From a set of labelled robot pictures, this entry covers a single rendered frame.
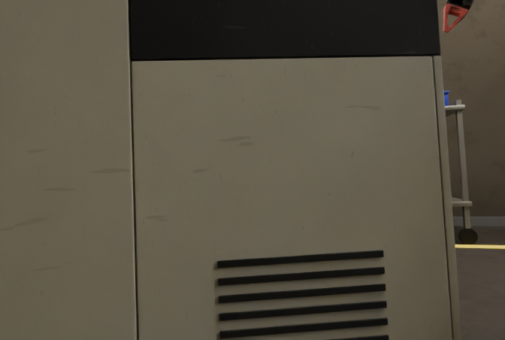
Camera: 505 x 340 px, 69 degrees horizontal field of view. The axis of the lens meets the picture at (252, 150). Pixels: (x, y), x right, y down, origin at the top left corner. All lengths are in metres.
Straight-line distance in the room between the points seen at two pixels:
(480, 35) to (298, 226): 3.62
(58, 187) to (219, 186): 0.27
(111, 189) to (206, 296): 0.25
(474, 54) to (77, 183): 3.77
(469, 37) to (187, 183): 3.68
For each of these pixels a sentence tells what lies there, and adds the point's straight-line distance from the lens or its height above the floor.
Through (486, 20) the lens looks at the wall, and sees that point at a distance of 4.20.
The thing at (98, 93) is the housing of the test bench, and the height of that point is 0.73.
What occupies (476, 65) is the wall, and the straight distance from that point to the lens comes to 4.07.
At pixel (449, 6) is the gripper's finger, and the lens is 1.35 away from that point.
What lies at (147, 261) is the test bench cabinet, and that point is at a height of 0.44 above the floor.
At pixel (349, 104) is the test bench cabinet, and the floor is 0.70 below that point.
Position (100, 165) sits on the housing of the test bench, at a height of 0.61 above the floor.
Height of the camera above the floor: 0.59
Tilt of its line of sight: 3 degrees up
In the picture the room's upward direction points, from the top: 3 degrees counter-clockwise
